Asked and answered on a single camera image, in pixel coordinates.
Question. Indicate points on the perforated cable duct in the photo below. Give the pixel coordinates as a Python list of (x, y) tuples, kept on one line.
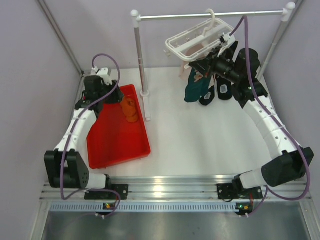
[(150, 207)]

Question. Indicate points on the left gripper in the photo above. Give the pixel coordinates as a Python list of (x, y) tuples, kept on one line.
[(117, 96)]

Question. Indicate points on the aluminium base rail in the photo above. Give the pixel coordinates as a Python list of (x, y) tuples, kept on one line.
[(178, 188)]

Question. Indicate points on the orange sock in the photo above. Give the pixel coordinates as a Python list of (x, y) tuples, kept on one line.
[(129, 109)]

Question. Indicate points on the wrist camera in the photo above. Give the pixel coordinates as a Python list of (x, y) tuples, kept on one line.
[(104, 73), (227, 40)]

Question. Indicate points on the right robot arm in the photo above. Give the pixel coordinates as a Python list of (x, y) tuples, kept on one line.
[(288, 160)]

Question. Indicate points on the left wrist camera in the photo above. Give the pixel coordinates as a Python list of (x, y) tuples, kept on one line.
[(104, 73)]

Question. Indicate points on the red plastic tray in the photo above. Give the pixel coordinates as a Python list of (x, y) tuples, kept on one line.
[(113, 140)]

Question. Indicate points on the metal clothes rack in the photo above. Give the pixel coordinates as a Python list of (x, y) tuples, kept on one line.
[(287, 15)]

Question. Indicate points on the green christmas sock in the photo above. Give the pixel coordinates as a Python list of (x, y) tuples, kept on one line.
[(199, 85)]

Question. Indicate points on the pink sock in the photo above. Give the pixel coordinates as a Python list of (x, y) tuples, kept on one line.
[(185, 69)]

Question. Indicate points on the white clip sock hanger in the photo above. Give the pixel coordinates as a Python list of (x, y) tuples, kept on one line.
[(207, 33)]

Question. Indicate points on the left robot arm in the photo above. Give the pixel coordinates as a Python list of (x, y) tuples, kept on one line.
[(66, 165)]

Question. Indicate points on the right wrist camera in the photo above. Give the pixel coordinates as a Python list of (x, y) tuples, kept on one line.
[(227, 40)]

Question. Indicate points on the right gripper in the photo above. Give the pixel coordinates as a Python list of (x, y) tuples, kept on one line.
[(204, 66)]

